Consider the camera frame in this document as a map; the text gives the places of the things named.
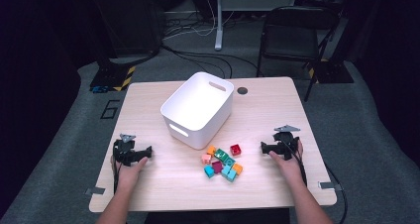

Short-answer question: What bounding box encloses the person's left hand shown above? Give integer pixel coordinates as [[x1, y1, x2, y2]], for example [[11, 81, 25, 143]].
[[110, 158, 149, 193]]

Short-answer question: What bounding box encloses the black floor cable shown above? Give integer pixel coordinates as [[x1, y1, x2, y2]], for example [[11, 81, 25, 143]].
[[161, 45, 262, 79]]

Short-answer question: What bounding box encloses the black yellow striped stand base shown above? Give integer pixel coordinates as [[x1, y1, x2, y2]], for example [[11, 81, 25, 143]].
[[89, 64, 137, 93]]

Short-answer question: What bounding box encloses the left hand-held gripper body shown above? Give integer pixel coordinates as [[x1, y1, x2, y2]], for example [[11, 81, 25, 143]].
[[113, 134, 142, 168]]

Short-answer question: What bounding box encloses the white desk frame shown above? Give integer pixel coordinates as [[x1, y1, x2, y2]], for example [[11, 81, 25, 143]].
[[214, 0, 299, 52]]

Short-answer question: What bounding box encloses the black panel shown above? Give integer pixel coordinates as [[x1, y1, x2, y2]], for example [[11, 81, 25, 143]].
[[86, 0, 166, 58]]

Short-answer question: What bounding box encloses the left hand-held gripper cable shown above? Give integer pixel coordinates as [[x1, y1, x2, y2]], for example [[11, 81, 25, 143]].
[[112, 141, 121, 195]]

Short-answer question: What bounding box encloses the grey tape strip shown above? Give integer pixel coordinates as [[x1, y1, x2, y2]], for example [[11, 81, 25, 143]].
[[84, 186, 107, 196], [317, 180, 343, 191]]

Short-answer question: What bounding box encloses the hand-held gripper cable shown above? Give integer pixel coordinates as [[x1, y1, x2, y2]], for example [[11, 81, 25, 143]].
[[283, 141, 349, 224], [112, 141, 121, 195]]

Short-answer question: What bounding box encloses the white floor cable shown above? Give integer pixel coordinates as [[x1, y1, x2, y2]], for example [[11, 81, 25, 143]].
[[162, 0, 232, 40]]

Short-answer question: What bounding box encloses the black folding chair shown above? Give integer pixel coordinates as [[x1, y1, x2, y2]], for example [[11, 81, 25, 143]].
[[257, 5, 341, 103]]

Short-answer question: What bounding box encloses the right hand-held gripper cable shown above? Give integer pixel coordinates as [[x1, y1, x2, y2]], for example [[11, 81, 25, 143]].
[[283, 141, 349, 224]]

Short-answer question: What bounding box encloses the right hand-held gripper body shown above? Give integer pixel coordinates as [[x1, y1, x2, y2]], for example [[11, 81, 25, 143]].
[[272, 124, 301, 162]]

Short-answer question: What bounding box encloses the person's right hand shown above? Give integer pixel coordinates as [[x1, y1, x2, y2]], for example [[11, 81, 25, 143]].
[[267, 139, 306, 185]]

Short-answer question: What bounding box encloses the white plastic bin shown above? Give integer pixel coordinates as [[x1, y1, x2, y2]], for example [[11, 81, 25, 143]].
[[159, 71, 235, 151]]

